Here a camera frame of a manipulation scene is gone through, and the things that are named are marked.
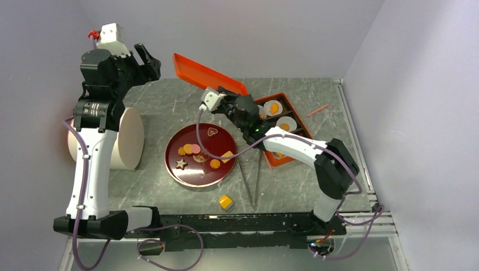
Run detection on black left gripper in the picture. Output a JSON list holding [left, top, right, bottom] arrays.
[[111, 43, 162, 98]]

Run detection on orange compartment box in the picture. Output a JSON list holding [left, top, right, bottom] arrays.
[[254, 92, 315, 171]]

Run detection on orange box lid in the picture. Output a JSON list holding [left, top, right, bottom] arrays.
[[173, 53, 248, 95]]

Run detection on round tan cookie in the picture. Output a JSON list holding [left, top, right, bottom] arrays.
[[280, 123, 290, 132]]

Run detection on dark red round plate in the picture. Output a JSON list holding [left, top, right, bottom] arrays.
[[165, 123, 237, 187]]

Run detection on metal tongs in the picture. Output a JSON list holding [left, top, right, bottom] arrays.
[[237, 150, 262, 209]]

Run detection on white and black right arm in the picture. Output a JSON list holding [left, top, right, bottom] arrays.
[[202, 87, 359, 234]]

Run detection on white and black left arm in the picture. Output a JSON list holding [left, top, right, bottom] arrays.
[[53, 43, 162, 240]]

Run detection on white paper liner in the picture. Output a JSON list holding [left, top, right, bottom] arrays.
[[276, 116, 298, 132], [258, 105, 267, 119], [263, 100, 284, 116]]

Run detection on fish shaped cookie in box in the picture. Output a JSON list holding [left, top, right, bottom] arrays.
[[269, 103, 280, 116]]

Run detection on heart shaped chocolate cookie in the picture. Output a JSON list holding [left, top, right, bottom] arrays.
[[207, 127, 219, 137]]

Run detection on rectangular butter biscuit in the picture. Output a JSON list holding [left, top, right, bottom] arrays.
[[220, 151, 234, 164]]

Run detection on round orange cookie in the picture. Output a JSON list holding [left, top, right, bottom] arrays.
[[210, 159, 221, 169]]

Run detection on pink round cookie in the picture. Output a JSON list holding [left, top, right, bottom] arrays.
[[190, 144, 202, 154]]

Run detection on brown round cookie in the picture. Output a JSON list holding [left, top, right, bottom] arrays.
[[183, 143, 193, 155]]

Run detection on brown scalloped cookie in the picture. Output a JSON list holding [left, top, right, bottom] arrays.
[[178, 147, 186, 156]]

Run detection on star shaped iced cookie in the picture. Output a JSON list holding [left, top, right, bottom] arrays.
[[175, 158, 189, 171]]

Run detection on white cylinder container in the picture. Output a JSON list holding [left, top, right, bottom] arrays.
[[78, 107, 145, 171]]

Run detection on pink stick behind box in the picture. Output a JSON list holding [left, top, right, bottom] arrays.
[[306, 104, 329, 117]]

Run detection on yellow small block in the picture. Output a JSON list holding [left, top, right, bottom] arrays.
[[219, 195, 234, 211]]

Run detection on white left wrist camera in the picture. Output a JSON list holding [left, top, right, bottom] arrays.
[[88, 23, 132, 58]]

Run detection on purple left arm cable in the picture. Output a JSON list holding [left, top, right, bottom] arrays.
[[62, 116, 204, 271]]

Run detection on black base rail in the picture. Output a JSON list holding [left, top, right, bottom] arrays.
[[125, 212, 347, 252]]

